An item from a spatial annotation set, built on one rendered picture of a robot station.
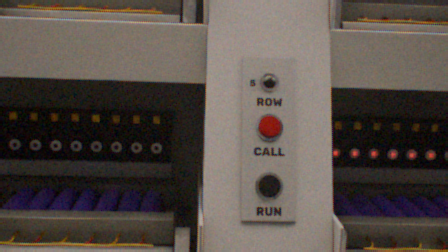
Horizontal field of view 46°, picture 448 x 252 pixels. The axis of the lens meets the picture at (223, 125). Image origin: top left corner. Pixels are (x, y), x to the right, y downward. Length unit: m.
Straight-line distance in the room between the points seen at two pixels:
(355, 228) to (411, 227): 0.05
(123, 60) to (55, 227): 0.15
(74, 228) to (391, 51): 0.29
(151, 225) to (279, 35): 0.19
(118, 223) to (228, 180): 0.11
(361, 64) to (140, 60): 0.17
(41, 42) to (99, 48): 0.04
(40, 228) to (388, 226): 0.29
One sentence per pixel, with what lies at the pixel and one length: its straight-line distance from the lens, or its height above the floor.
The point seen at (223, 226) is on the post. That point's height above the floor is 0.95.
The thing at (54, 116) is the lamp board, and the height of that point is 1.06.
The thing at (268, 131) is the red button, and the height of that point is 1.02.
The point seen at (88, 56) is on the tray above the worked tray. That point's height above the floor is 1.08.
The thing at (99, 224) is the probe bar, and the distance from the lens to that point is 0.45.
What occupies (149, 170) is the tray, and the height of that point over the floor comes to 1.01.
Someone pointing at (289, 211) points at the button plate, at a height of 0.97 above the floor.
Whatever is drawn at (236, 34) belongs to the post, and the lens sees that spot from 0.41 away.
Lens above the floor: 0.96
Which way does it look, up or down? 10 degrees up
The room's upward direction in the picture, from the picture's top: 1 degrees clockwise
